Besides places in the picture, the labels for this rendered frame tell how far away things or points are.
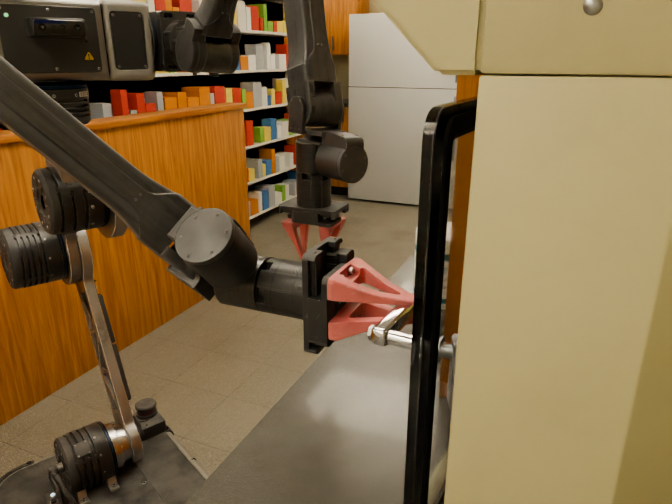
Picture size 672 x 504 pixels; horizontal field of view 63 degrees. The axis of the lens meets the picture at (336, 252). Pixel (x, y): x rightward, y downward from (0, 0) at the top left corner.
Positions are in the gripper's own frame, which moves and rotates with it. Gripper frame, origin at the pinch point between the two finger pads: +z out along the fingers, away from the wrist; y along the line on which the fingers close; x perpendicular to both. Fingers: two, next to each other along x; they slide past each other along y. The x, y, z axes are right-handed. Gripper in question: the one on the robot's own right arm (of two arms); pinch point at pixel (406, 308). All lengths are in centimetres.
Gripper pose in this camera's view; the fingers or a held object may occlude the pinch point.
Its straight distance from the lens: 51.8
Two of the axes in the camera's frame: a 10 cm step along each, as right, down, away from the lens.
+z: 9.2, 1.3, -3.8
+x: 4.0, -3.0, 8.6
